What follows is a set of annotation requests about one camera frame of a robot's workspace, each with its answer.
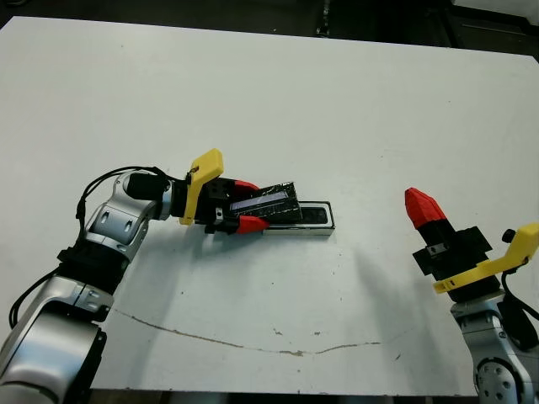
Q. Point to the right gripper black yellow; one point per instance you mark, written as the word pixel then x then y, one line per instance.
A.
pixel 459 261

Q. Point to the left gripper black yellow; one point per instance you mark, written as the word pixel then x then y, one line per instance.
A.
pixel 210 202

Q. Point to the black box lid with foil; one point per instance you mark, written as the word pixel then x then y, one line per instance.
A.
pixel 273 206

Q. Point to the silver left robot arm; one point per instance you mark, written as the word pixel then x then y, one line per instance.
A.
pixel 113 219

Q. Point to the box base with white lining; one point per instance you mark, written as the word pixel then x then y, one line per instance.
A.
pixel 303 234

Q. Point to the white cabinet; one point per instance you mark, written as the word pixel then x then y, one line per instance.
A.
pixel 505 5

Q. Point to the dark metal post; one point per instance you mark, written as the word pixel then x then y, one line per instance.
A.
pixel 324 17

